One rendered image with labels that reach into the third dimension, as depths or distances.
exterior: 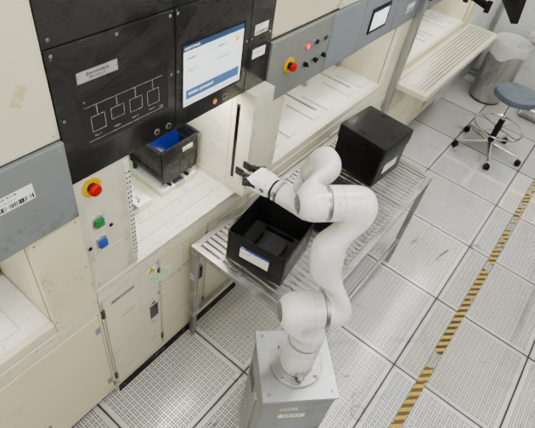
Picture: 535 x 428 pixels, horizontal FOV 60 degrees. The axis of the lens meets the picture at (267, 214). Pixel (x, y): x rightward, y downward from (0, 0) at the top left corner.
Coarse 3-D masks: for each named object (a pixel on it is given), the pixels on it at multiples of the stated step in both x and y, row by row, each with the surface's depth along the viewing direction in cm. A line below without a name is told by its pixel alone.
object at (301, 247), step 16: (256, 208) 211; (272, 208) 210; (240, 224) 201; (256, 224) 217; (272, 224) 216; (288, 224) 211; (304, 224) 205; (240, 240) 190; (256, 240) 207; (272, 240) 211; (288, 240) 213; (304, 240) 198; (240, 256) 196; (256, 256) 191; (272, 256) 186; (288, 256) 206; (256, 272) 197; (272, 272) 192; (288, 272) 198
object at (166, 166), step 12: (180, 132) 209; (192, 132) 204; (180, 144) 197; (192, 144) 204; (132, 156) 205; (144, 156) 199; (156, 156) 193; (168, 156) 194; (180, 156) 201; (192, 156) 209; (144, 168) 204; (156, 168) 198; (168, 168) 199; (180, 168) 206; (168, 180) 203
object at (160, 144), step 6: (174, 132) 206; (162, 138) 201; (168, 138) 205; (174, 138) 208; (150, 144) 197; (156, 144) 200; (162, 144) 204; (168, 144) 207; (174, 144) 211; (162, 150) 206
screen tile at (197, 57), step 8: (192, 56) 143; (200, 56) 146; (208, 56) 149; (192, 64) 145; (208, 64) 151; (192, 72) 147; (200, 72) 150; (208, 72) 153; (192, 80) 149; (200, 80) 152
